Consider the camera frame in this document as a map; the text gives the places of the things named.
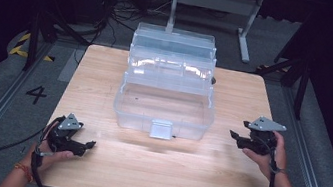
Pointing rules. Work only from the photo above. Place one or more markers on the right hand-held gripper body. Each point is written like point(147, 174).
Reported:
point(260, 140)

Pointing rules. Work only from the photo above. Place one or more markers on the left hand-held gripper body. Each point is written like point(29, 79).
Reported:
point(62, 139)

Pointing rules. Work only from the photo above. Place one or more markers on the clear plastic storage box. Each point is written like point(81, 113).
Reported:
point(164, 106)

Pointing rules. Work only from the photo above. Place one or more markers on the person's left hand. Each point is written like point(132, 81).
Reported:
point(49, 157)

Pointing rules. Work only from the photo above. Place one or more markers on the person's right hand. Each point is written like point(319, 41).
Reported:
point(269, 164)

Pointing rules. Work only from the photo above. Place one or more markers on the black tripod stand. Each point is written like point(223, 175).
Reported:
point(301, 91)
point(33, 42)

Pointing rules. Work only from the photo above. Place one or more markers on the yellow black floor tape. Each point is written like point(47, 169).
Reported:
point(21, 47)

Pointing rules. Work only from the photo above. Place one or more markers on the white metal stand frame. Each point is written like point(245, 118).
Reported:
point(222, 3)

